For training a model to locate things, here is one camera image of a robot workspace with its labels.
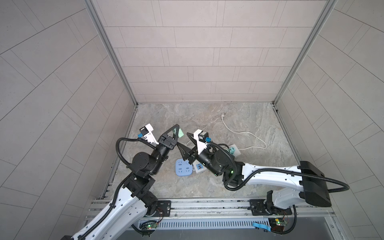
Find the green charger cube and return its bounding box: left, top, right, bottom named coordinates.
left=178, top=129, right=184, bottom=138

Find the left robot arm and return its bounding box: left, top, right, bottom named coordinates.
left=63, top=124, right=180, bottom=240

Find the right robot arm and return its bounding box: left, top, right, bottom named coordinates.
left=177, top=142, right=350, bottom=212

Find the white multicolour power strip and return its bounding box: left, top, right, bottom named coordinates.
left=199, top=144, right=245, bottom=176

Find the blue round power cube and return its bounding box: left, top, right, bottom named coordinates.
left=175, top=159, right=194, bottom=177

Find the left circuit board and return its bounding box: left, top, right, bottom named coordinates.
left=140, top=220, right=159, bottom=231

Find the circuit board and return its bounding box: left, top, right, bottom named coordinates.
left=140, top=220, right=159, bottom=231
left=268, top=218, right=289, bottom=233

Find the blue tape tag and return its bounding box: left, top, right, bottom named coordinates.
left=253, top=222, right=271, bottom=232

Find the right circuit board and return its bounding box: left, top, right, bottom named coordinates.
left=268, top=218, right=289, bottom=233

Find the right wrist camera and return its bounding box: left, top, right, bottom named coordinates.
left=193, top=129, right=211, bottom=155

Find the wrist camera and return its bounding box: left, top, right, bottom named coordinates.
left=193, top=129, right=211, bottom=155
left=138, top=124, right=159, bottom=147

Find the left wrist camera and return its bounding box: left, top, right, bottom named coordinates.
left=138, top=124, right=159, bottom=147

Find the white power strip cord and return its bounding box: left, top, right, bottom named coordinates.
left=221, top=113, right=268, bottom=151

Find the aluminium rail frame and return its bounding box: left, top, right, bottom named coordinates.
left=79, top=196, right=334, bottom=232

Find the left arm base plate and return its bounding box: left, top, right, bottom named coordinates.
left=145, top=200, right=172, bottom=218

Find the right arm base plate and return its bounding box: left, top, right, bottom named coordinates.
left=248, top=199, right=293, bottom=216

